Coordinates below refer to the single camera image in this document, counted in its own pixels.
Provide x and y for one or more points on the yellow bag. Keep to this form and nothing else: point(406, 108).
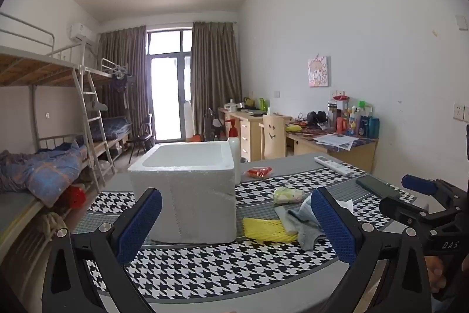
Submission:
point(294, 128)

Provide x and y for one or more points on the white tissue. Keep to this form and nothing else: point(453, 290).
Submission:
point(346, 206)

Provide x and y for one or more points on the glass balcony door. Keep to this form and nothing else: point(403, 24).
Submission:
point(168, 85)

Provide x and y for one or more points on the folded blue bedding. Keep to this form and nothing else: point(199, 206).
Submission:
point(111, 128)

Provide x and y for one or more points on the wooden desk with patterned cover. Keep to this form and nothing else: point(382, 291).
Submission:
point(315, 148)

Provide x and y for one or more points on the green packet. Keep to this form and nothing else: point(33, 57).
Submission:
point(262, 104)

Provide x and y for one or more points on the brown curtain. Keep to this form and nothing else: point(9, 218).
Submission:
point(122, 78)
point(216, 78)

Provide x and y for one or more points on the red plastic bag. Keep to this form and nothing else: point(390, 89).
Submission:
point(76, 196)

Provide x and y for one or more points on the blue plaid quilt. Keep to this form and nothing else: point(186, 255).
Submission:
point(47, 173)

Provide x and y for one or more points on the houndstooth table mat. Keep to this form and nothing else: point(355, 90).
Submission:
point(205, 269)

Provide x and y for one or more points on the black headphones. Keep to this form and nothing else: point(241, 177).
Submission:
point(316, 118)

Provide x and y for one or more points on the black folding chair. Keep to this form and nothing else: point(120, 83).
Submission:
point(141, 140)

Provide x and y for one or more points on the beige cloth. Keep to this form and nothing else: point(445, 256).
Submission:
point(51, 223)

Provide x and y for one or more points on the pink cartoon wall poster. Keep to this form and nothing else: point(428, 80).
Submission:
point(318, 71)

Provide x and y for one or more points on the row of toiletry bottles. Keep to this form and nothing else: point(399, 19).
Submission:
point(353, 120)

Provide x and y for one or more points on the grey metal bunk bed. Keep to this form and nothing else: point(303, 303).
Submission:
point(44, 67)
point(113, 69)

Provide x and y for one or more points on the white remote control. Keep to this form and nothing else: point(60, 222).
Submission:
point(334, 166)

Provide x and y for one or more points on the printed paper sheets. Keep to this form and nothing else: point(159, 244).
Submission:
point(335, 141)

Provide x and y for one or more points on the dark hanging clothes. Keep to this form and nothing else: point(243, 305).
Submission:
point(119, 82)

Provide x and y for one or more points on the green tissue pack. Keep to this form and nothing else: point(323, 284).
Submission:
point(288, 195)

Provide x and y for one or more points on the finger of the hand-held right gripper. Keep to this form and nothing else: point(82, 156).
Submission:
point(419, 184)
point(399, 210)

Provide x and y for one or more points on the wooden chair with smiley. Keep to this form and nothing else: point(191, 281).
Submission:
point(273, 137)

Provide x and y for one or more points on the white lotion pump bottle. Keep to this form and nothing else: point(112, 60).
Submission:
point(233, 151)

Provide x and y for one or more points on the person's right hand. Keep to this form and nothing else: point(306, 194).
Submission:
point(436, 274)

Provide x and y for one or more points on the wooden desk with drawers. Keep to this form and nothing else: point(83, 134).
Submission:
point(249, 133)

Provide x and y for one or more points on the yellow foam net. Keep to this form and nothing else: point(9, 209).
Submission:
point(267, 230)

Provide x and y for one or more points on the white foam box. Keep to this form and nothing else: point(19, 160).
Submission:
point(190, 203)

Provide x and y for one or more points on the white air conditioner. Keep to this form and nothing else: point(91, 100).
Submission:
point(82, 32)

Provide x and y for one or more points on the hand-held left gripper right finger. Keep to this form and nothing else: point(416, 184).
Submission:
point(333, 225)

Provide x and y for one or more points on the black phone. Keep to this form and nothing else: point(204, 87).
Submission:
point(378, 187)

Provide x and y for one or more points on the red snack packet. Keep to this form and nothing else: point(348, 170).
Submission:
point(259, 173)

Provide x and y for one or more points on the white kitchen appliance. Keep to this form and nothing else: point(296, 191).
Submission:
point(233, 104)

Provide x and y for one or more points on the black trolley bag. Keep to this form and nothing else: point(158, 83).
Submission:
point(214, 124)

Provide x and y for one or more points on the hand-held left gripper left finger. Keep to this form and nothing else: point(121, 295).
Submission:
point(141, 225)

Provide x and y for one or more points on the grey sock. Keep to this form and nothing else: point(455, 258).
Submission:
point(304, 221)

